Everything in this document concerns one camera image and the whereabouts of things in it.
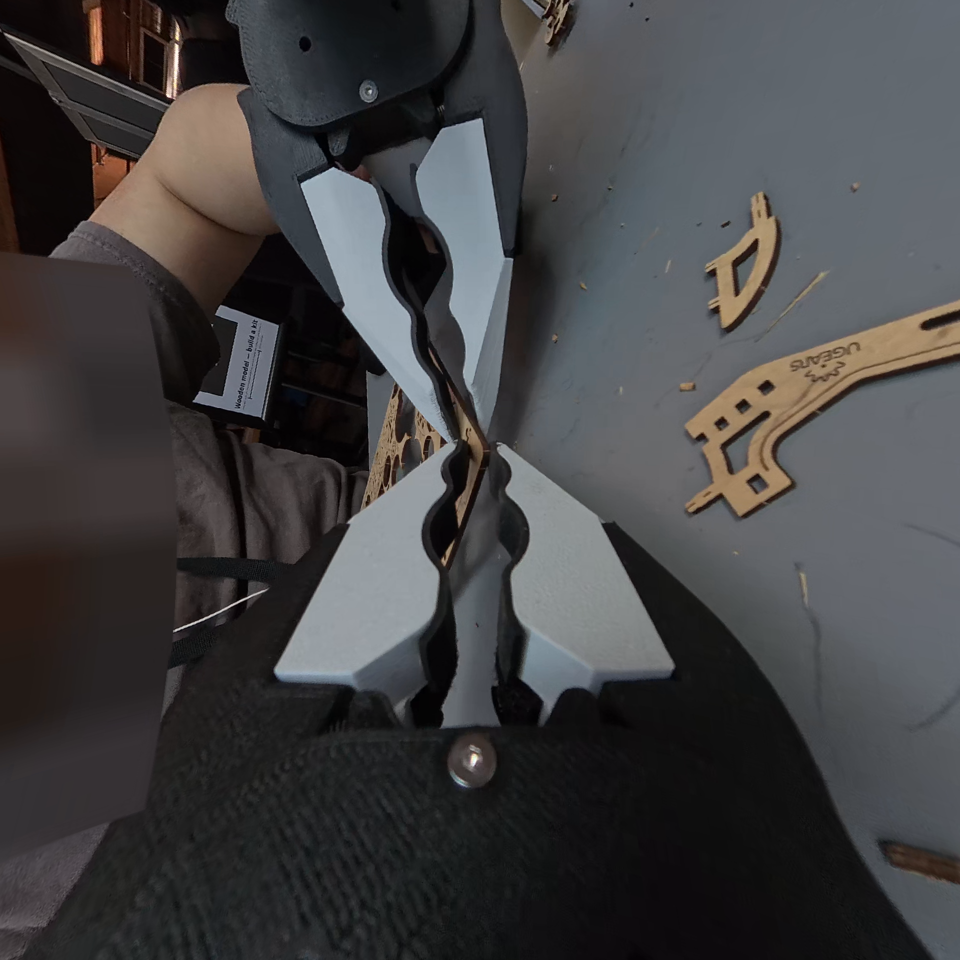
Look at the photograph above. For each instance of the black and white kit box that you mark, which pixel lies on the black and white kit box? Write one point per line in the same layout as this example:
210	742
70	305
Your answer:
240	367

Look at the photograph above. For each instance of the grey metal shelf frame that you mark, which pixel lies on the grey metal shelf frame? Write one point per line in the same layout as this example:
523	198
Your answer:
82	90

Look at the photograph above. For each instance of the curved wooden bracket part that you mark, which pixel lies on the curved wooden bracket part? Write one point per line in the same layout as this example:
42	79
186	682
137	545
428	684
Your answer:
750	277

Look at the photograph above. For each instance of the person's left forearm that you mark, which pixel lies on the person's left forearm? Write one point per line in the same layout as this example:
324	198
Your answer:
195	165

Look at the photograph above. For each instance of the laser-cut plywood parts sheet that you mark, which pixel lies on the laser-cut plywood parts sheet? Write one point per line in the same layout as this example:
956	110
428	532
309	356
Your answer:
469	487

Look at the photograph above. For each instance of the short brown wooden dowel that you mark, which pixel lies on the short brown wooden dowel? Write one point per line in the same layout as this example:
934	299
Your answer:
922	861

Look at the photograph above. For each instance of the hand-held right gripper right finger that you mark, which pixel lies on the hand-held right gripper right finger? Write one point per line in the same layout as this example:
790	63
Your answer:
585	592

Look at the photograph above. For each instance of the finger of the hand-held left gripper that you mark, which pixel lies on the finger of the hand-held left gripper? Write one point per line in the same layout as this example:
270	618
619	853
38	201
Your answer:
352	247
472	202

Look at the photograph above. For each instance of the person's grey shirt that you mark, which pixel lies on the person's grey shirt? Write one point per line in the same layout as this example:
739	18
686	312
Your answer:
247	495

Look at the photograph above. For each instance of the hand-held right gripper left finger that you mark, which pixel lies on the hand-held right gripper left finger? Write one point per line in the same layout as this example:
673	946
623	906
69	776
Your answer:
360	600

